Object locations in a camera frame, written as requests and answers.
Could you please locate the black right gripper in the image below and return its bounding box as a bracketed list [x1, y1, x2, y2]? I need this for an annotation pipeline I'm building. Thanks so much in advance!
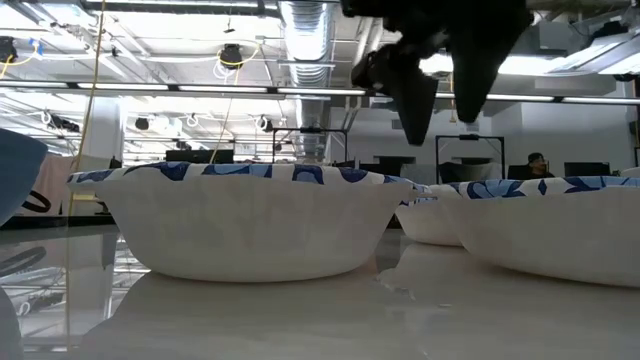
[341, 0, 534, 147]

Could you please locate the blue patterned paper bowl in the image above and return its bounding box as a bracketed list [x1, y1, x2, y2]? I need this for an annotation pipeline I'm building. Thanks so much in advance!
[439, 174, 640, 290]
[66, 160, 421, 284]
[393, 182, 464, 247]

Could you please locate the blue plastic bowl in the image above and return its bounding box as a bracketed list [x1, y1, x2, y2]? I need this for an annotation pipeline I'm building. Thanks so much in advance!
[0, 127, 50, 229]

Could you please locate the person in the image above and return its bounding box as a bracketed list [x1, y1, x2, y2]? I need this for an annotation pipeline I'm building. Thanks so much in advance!
[518, 151, 557, 181]

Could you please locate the black computer monitor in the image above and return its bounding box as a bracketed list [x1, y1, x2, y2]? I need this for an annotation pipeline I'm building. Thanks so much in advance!
[164, 148, 236, 165]
[564, 160, 612, 178]

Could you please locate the black hanging device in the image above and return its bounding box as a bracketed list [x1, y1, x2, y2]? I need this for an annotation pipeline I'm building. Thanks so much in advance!
[0, 35, 19, 64]
[219, 43, 245, 71]

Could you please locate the long linear light fixture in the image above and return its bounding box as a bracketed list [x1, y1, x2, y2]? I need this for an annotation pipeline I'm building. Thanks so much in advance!
[0, 79, 640, 106]

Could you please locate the pink cloth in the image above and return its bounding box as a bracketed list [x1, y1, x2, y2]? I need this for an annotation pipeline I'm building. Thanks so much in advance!
[17, 153, 117, 217]

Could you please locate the black frame stand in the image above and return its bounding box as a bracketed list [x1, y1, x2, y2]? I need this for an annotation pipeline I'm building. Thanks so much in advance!
[434, 133, 506, 184]

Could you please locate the silver ribbed ventilation duct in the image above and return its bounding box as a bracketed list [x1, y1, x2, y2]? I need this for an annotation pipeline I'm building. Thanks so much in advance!
[277, 0, 336, 161]

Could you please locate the yellow cable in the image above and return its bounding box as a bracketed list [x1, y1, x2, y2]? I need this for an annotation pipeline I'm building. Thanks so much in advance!
[64, 0, 107, 221]

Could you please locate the black strap loop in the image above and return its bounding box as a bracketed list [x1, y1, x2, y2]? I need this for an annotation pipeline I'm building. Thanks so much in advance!
[20, 189, 53, 214]

